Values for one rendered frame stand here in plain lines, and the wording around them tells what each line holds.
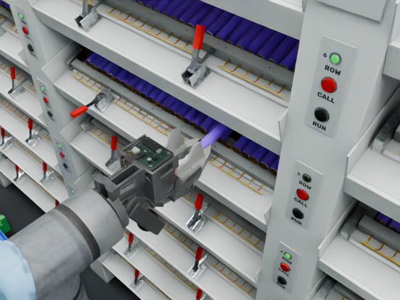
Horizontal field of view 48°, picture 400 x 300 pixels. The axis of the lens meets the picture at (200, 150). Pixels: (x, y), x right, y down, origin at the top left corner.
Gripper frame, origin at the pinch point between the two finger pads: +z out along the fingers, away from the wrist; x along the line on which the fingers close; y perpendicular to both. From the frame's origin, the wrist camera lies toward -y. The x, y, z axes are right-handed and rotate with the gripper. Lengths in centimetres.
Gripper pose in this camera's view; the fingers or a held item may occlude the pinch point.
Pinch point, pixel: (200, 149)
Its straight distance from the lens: 75.4
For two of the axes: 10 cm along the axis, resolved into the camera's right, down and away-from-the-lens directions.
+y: 0.1, -7.3, -6.8
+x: -7.5, -4.6, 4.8
